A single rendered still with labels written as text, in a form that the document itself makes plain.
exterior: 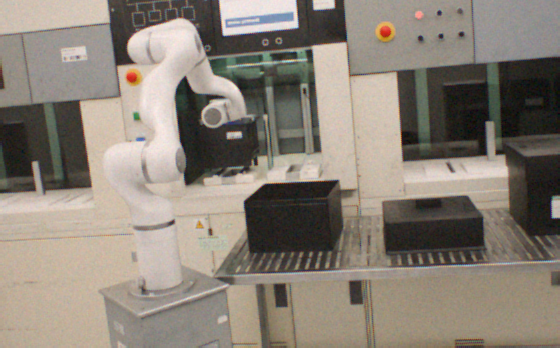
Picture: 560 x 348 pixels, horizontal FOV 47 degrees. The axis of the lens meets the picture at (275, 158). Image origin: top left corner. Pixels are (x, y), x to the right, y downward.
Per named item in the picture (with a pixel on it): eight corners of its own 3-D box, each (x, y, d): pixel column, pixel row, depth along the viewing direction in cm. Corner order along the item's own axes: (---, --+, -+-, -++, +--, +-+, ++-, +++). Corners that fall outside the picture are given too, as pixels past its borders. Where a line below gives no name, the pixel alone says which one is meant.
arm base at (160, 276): (146, 305, 174) (137, 238, 171) (118, 288, 190) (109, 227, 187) (207, 285, 185) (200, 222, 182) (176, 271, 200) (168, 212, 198)
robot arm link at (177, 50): (135, 191, 185) (189, 189, 181) (116, 174, 175) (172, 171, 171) (160, 46, 207) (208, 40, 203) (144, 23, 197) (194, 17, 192)
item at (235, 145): (199, 179, 273) (190, 103, 268) (211, 169, 293) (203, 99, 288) (256, 175, 270) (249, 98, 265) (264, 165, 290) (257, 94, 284)
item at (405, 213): (386, 255, 195) (383, 213, 193) (382, 228, 224) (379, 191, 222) (487, 249, 191) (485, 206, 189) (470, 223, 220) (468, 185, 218)
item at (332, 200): (268, 229, 238) (264, 183, 235) (344, 227, 231) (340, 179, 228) (247, 253, 211) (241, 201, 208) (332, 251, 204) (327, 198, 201)
